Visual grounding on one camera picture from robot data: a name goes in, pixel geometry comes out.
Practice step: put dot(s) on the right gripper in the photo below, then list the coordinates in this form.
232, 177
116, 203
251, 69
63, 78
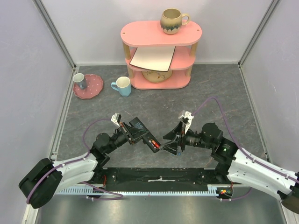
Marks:
182, 138

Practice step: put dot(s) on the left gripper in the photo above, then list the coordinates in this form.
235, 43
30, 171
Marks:
126, 129

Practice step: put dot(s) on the red orange battery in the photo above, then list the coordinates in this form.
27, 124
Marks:
156, 145

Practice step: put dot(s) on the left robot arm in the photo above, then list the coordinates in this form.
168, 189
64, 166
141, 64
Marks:
48, 178

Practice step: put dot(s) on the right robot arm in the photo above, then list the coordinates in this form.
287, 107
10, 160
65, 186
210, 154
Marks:
235, 164

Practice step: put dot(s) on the light blue mug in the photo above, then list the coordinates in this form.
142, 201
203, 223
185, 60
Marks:
123, 86

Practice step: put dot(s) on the beige floral bowl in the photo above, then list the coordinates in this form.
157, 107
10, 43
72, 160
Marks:
156, 76

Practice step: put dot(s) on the pink dotted plate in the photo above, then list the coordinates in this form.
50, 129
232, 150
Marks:
94, 87

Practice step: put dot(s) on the grey small mug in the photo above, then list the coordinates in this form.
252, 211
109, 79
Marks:
80, 80

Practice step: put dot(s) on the white square plate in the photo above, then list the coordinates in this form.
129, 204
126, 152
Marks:
153, 58

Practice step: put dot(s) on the pink three-tier shelf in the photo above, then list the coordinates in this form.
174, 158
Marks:
150, 34

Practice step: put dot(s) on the beige ceramic mug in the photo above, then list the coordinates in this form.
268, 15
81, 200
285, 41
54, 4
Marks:
172, 19

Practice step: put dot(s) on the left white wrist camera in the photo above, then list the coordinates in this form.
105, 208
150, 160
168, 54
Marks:
116, 120

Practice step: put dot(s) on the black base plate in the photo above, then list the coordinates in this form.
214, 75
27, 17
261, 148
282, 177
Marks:
120, 175

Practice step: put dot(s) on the left aluminium frame post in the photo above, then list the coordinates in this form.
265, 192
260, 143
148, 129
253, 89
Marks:
51, 26

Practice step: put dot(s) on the aluminium frame post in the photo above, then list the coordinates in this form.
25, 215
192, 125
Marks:
51, 26
261, 26

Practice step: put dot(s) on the right aluminium frame post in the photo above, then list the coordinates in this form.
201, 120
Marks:
261, 26

